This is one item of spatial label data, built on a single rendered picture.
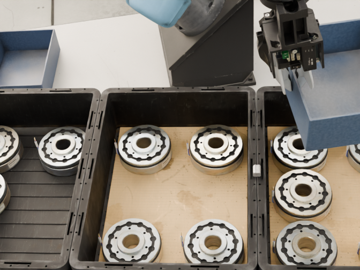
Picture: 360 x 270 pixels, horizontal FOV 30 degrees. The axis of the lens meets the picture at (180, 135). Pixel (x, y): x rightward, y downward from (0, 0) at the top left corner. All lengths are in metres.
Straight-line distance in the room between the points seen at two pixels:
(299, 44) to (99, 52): 0.93
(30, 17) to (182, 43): 1.62
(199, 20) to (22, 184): 0.51
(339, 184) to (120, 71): 0.67
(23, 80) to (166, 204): 0.63
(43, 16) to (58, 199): 1.84
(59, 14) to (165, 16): 2.20
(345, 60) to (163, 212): 0.42
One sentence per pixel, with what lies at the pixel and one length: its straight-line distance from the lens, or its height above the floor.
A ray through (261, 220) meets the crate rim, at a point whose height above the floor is 0.93.
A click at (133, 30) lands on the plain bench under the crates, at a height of 0.70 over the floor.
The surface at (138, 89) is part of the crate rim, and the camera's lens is 1.31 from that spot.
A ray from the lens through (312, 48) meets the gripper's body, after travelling 0.91.
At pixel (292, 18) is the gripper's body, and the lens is 0.86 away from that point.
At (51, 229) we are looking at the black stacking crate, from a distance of 1.27.
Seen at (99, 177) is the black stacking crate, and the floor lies 0.89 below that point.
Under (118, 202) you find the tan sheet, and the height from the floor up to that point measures 0.83.
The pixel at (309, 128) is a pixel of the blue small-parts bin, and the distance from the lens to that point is 0.98.
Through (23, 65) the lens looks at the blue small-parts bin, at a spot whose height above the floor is 0.70.
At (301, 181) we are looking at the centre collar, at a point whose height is 0.87.
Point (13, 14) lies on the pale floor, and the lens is 3.12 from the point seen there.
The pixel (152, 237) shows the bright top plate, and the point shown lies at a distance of 1.18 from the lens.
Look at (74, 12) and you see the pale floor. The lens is 3.04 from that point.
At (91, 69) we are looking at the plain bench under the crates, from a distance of 1.71.
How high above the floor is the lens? 1.86
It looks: 49 degrees down
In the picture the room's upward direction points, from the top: 7 degrees counter-clockwise
